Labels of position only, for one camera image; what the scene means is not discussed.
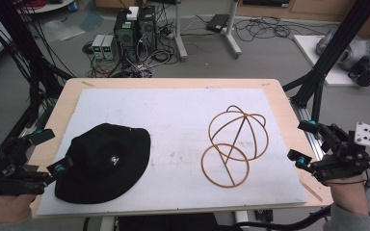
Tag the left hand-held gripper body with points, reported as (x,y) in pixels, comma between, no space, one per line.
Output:
(11,179)

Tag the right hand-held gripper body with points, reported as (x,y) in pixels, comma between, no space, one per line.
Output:
(347,157)

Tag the black bucket hat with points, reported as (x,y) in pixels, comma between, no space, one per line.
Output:
(102,166)

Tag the person's left hand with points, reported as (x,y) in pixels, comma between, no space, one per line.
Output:
(5,207)

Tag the person's right hand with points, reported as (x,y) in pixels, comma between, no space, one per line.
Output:
(350,195)

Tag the strip of tape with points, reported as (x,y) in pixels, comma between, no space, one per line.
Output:
(87,84)
(311,191)

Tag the white platform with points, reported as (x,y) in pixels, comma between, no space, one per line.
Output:
(311,54)

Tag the black device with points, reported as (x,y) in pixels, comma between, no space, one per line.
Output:
(366,73)

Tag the grey robot shell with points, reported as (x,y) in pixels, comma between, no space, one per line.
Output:
(353,51)

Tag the grey power supply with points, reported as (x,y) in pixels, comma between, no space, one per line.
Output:
(98,46)
(109,48)

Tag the clear plastic sheet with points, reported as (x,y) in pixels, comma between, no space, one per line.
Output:
(61,30)

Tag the white desk leg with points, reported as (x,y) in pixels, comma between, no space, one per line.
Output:
(232,35)
(180,35)

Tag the black computer tower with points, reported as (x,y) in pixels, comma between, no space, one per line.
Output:
(126,38)
(147,30)

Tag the round white table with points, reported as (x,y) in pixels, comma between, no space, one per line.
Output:
(48,6)

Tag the black flat box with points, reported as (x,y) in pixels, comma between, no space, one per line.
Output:
(217,22)

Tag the white box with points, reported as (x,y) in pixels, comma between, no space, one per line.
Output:
(132,12)

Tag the aluminium rail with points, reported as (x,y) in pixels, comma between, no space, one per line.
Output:
(305,118)

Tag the black metal frame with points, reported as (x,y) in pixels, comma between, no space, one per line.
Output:
(334,45)
(22,48)

